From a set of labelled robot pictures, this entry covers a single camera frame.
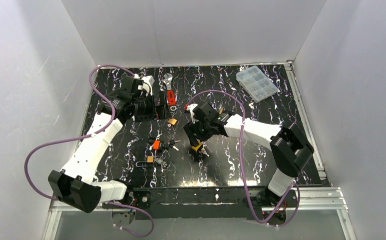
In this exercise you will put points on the black head keys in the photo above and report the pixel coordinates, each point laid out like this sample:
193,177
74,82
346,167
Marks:
171,144

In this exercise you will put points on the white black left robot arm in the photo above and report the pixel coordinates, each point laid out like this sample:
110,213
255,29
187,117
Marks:
74,184

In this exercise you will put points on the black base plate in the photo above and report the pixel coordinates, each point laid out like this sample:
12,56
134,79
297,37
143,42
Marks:
190,202

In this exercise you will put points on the small brass padlock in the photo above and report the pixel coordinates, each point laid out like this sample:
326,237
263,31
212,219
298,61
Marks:
172,122

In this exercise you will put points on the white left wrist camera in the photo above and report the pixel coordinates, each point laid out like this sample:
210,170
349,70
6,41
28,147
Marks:
148,82

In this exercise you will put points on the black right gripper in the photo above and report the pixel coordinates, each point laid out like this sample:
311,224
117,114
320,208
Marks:
194,133

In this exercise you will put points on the long shackle orange padlock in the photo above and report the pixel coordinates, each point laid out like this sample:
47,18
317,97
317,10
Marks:
141,164

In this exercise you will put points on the silver keys on ring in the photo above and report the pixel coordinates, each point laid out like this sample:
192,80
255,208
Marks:
206,153

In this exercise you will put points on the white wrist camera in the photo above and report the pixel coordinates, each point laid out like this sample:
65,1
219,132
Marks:
148,82
189,108

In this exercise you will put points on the red handled adjustable wrench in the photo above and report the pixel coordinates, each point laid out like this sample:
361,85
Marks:
170,94

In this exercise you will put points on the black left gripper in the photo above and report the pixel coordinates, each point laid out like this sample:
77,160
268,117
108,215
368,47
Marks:
158,108

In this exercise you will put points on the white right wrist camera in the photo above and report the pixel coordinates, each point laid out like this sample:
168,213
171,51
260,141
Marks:
189,108

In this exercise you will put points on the orange black padlock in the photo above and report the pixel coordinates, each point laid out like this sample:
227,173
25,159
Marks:
156,143

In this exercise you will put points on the clear plastic screw box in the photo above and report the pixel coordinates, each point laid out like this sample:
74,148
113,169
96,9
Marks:
256,84

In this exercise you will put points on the yellow padlock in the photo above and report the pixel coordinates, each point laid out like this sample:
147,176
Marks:
198,147

